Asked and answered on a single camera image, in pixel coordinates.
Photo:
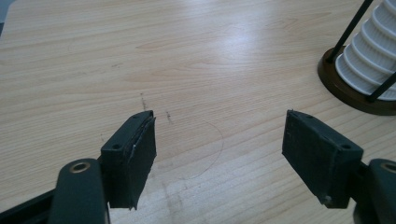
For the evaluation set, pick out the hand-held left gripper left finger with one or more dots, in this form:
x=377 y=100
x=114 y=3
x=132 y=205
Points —
x=130 y=161

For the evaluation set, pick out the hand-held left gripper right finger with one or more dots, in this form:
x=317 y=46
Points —
x=320 y=158

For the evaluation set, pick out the stack of white cup lids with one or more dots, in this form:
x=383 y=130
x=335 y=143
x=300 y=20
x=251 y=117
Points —
x=370 y=56

